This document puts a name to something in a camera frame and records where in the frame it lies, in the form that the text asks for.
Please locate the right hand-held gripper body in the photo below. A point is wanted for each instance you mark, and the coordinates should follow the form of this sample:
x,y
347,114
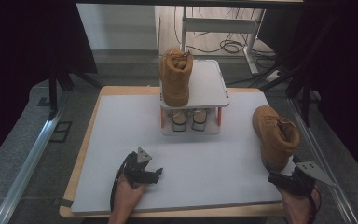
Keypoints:
x,y
304,180

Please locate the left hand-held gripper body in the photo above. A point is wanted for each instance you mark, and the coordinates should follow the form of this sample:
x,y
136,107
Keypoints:
x,y
136,172

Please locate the person's left hand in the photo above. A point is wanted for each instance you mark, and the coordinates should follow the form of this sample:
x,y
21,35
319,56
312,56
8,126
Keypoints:
x,y
127,197

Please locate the black curtain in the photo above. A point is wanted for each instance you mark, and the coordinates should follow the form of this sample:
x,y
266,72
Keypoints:
x,y
21,62
348,77

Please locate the person's right hand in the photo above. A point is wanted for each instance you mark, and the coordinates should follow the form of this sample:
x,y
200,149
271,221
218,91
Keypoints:
x,y
298,208

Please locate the white two-tier shoe rack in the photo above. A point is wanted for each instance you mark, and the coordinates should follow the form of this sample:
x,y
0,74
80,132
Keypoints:
x,y
208,87

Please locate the white power strip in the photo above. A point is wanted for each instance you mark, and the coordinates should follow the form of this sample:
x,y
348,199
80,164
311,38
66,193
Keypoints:
x,y
274,75

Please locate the black metal stand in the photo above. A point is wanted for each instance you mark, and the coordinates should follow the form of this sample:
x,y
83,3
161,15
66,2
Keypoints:
x,y
306,93
53,93

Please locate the grey table mat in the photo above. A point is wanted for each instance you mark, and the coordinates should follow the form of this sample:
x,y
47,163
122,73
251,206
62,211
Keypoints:
x,y
205,174

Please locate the black tape strip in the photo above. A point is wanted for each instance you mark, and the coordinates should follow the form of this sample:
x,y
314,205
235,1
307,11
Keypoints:
x,y
66,202

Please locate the tan suede boot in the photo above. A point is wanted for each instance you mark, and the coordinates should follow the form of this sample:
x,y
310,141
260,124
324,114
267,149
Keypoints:
x,y
175,81
279,137

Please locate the aluminium floor rail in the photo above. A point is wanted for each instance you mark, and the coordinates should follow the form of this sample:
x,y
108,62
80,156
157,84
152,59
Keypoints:
x,y
28,161
323,149

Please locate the white metal desk frame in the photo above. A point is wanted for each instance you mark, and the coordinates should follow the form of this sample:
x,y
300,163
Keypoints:
x,y
220,25

